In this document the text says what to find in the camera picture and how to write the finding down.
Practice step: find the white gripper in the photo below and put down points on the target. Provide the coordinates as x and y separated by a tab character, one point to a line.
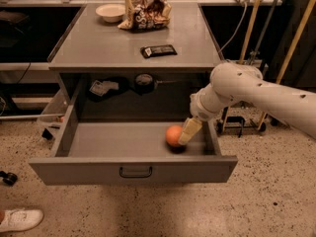
199	110

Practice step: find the orange fruit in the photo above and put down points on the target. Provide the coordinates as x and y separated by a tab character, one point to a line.
172	135

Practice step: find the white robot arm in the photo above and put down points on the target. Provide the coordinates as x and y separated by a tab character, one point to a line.
231	83

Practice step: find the grey open top drawer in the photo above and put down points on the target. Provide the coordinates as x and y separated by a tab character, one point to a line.
90	149

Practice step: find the black round tape roll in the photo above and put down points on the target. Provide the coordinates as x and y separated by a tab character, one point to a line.
144	83

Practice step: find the black snack bar wrapper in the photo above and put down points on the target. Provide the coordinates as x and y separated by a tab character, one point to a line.
158	50

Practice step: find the grey metal cabinet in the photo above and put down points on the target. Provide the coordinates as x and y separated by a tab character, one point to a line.
93	50

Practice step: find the brown crumpled chip bag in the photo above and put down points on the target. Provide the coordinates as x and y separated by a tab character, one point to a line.
145	15

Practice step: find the white ceramic bowl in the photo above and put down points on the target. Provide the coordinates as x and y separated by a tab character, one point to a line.
111	13

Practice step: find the black caster wheel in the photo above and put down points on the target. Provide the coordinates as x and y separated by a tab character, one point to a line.
8	178

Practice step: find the white sneaker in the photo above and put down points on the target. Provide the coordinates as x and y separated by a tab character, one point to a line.
17	220

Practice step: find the yellow hand truck frame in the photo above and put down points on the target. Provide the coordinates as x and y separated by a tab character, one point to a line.
250	27

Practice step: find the black drawer handle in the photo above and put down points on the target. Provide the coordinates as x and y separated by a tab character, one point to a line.
130	173

